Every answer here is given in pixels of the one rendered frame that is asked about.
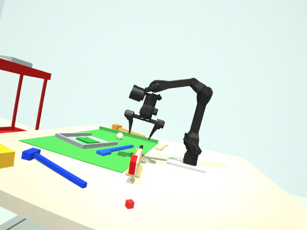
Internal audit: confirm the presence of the yellow block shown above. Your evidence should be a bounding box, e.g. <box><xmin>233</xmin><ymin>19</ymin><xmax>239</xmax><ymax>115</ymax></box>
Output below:
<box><xmin>0</xmin><ymin>144</ymin><xmax>15</xmax><ymax>169</ymax></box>

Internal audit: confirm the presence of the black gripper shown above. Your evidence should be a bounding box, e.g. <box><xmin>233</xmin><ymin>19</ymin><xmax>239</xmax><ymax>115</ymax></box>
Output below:
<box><xmin>124</xmin><ymin>103</ymin><xmax>165</xmax><ymax>140</ymax></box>

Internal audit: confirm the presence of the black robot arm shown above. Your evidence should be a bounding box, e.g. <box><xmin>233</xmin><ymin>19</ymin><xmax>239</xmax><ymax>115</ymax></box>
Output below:
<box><xmin>129</xmin><ymin>78</ymin><xmax>213</xmax><ymax>167</ymax></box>

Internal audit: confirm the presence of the small red cube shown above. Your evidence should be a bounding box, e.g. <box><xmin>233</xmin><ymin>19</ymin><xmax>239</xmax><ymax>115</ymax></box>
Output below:
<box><xmin>125</xmin><ymin>199</ymin><xmax>134</xmax><ymax>209</ymax></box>

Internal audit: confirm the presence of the green flat mat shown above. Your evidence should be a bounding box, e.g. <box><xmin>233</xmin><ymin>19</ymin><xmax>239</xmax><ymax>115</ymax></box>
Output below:
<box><xmin>19</xmin><ymin>129</ymin><xmax>157</xmax><ymax>173</ymax></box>

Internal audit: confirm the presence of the white golf ball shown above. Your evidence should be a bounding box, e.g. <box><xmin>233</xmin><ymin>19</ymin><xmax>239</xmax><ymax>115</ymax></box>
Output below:
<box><xmin>117</xmin><ymin>133</ymin><xmax>123</xmax><ymax>139</ymax></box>

